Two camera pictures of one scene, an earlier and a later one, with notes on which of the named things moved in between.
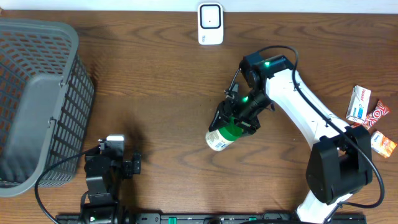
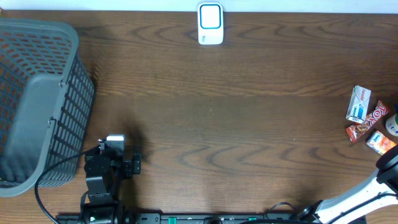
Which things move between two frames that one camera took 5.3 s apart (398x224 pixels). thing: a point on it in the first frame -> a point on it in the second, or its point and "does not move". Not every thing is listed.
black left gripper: (127, 167) does not move
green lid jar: (221, 139) -> (392, 125)
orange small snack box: (382, 144) does not move
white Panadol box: (359, 104) does not move
